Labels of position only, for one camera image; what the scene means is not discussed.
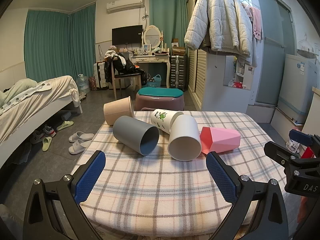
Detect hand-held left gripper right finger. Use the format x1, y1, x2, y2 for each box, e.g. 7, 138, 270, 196
206, 151, 291, 240

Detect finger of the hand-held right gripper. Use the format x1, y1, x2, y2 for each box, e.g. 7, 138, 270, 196
289, 129, 320, 155
264, 141, 320, 196

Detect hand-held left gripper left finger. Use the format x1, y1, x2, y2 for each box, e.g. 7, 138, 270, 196
23, 150, 106, 240

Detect pink faceted cup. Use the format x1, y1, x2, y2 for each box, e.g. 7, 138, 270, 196
199, 127, 242, 155

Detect plain white cup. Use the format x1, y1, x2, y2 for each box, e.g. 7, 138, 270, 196
167, 114, 202, 162

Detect grey cup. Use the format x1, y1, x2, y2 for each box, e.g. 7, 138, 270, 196
112, 116, 160, 156

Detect beige cup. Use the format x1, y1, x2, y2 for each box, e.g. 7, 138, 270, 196
103, 96, 136, 126

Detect white cup with green print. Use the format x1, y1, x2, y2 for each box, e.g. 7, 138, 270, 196
150, 109, 184, 136

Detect white slipper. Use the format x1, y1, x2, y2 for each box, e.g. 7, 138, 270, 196
68, 140, 93, 155
68, 131, 95, 143

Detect white washing machine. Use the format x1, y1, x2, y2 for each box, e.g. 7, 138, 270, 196
276, 52, 320, 126

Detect green slipper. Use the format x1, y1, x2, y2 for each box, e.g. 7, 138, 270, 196
42, 136, 53, 152
56, 120, 75, 131

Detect grey sneaker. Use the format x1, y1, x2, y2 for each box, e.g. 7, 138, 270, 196
31, 129, 46, 145
42, 124, 56, 138

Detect plaid tablecloth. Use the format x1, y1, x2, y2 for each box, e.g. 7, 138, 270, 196
71, 110, 292, 233

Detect white bed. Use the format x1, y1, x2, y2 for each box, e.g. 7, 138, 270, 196
0, 76, 84, 167

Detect clear water jug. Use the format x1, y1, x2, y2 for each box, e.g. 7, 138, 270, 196
76, 74, 90, 94

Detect frosted glass door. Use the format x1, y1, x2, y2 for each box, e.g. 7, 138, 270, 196
252, 0, 298, 106

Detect purple stool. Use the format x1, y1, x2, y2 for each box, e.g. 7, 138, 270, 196
135, 87, 185, 112

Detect white suitcase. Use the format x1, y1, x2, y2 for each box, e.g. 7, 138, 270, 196
93, 61, 111, 90

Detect teal stool cushion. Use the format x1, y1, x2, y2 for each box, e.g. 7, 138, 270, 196
137, 87, 184, 99

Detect wooden chair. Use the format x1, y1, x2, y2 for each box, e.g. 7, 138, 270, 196
110, 56, 143, 100

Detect white louvred wardrobe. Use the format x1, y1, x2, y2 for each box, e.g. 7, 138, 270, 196
186, 0, 256, 112

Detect pale green quilt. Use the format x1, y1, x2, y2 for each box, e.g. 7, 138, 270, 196
0, 78, 38, 107

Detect silver suitcase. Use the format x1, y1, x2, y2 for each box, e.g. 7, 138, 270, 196
169, 54, 188, 92

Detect blue plastic basket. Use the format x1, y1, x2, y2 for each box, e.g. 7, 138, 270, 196
146, 74, 162, 87

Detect pile of clothes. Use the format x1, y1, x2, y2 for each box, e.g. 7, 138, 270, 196
103, 50, 148, 86

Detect pink towel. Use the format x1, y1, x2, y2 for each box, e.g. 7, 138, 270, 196
241, 2, 263, 41

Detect white dressing table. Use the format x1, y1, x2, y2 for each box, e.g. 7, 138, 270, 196
131, 53, 171, 88

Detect wide green curtain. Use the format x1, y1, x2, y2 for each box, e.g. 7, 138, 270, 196
24, 9, 72, 85

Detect narrow green curtain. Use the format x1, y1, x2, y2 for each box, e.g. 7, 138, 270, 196
69, 3, 97, 80

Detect cardboard boxes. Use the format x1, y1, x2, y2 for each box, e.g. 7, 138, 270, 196
171, 38, 187, 57

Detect white puffer jacket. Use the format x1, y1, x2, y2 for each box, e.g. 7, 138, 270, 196
184, 0, 254, 56

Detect black television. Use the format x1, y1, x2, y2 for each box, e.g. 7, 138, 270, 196
111, 25, 144, 46

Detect oval vanity mirror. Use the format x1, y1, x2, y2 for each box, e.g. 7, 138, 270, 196
143, 25, 162, 48

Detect green curtain by wardrobe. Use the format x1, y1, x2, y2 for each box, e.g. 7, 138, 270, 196
149, 0, 189, 55

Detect white air conditioner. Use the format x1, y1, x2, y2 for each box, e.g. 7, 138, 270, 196
106, 0, 146, 14

